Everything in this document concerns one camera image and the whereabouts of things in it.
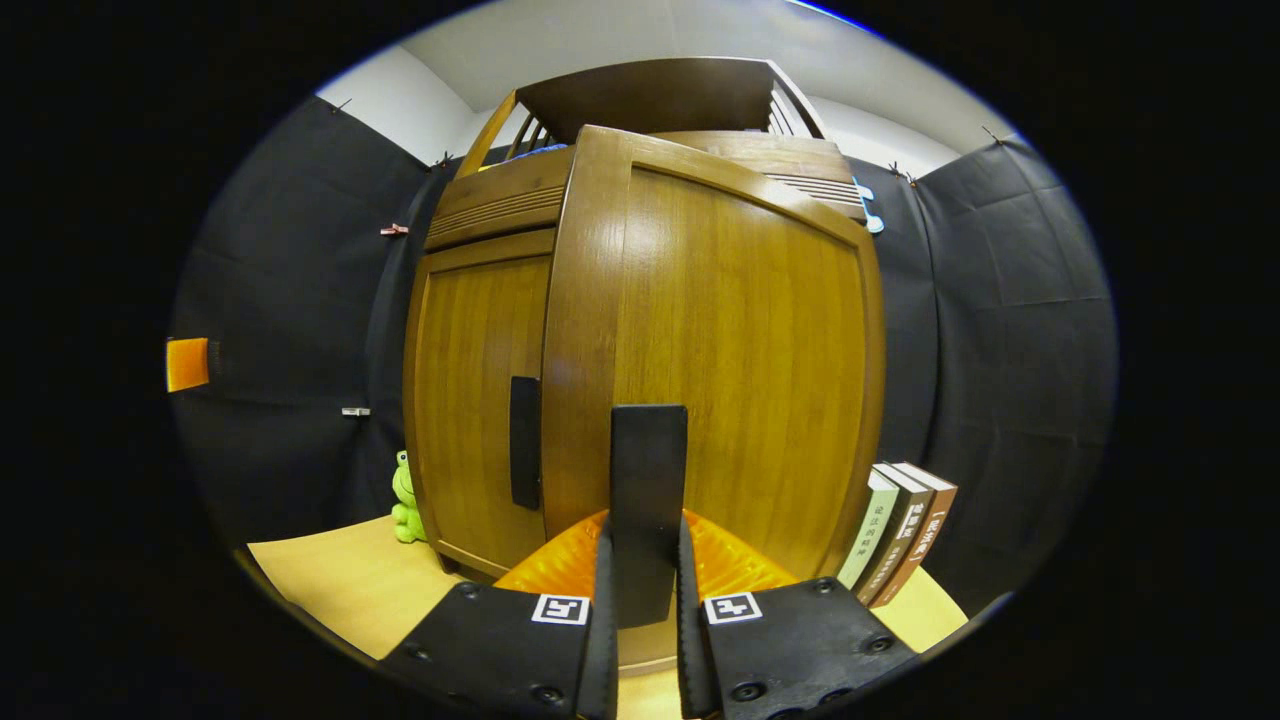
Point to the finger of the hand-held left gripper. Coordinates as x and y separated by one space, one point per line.
187 365

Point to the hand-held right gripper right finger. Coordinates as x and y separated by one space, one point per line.
695 660

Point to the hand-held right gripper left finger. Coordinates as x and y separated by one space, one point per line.
598 650

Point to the wooden shoe cabinet door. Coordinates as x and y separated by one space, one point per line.
470 400
740 350

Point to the wooden double-door shoe cabinet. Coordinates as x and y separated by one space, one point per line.
650 95

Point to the pale green book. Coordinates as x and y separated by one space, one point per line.
872 530

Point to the green frog plush toy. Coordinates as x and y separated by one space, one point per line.
407 510

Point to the dark olive book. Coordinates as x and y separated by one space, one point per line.
900 535

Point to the brown book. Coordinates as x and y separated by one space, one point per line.
925 540

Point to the blue cloth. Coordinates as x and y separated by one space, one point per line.
545 150

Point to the black backdrop cloth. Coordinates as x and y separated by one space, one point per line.
1010 350

